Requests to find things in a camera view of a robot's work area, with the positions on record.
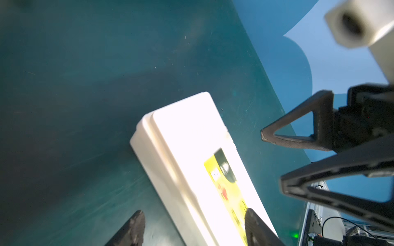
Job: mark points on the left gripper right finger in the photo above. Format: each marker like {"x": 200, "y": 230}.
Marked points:
{"x": 257, "y": 231}

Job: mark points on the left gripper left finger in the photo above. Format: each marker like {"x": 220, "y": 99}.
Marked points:
{"x": 131, "y": 233}

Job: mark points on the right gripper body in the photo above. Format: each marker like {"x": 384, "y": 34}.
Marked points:
{"x": 368, "y": 117}

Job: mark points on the dispenser lid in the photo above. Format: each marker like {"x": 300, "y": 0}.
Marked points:
{"x": 193, "y": 164}

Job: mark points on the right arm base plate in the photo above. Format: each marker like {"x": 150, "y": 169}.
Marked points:
{"x": 312, "y": 228}

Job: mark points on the aluminium rail base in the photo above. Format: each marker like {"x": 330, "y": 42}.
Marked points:
{"x": 337, "y": 224}

